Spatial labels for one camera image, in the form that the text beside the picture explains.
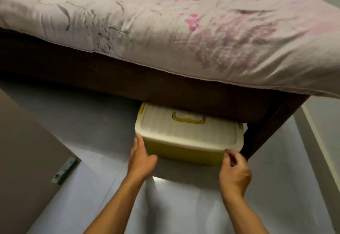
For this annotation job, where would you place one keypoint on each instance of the person's left hand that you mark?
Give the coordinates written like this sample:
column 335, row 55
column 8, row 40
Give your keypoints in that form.
column 139, row 163

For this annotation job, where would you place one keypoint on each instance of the person's right hand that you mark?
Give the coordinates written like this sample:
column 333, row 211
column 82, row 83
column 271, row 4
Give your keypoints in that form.
column 235, row 174

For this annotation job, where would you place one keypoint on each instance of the person's right fingers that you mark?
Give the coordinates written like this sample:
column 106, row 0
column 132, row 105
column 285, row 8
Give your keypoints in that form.
column 231, row 157

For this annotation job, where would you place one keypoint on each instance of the person's left thumb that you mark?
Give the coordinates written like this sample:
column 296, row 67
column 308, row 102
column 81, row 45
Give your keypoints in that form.
column 153, row 160

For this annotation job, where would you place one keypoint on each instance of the yellow plastic storage box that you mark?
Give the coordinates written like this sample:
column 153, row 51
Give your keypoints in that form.
column 186, row 151

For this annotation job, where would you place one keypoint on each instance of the person's right forearm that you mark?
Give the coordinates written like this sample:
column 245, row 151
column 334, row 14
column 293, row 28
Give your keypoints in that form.
column 243, row 214

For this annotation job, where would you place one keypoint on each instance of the person's left forearm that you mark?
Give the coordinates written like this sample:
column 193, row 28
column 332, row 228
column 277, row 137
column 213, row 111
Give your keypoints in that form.
column 115, row 210

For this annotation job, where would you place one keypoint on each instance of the white ribbed box lid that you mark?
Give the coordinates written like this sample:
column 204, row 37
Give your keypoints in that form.
column 186, row 130

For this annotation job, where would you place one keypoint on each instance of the green and white door latch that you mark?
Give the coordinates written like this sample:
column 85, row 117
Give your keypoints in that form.
column 64, row 171

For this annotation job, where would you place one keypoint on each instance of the floral pink bed sheet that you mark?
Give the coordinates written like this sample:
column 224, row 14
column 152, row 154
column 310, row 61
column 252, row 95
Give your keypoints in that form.
column 170, row 29

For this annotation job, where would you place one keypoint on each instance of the dark brown wooden bed frame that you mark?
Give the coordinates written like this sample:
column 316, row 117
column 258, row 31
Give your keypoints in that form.
column 148, row 82

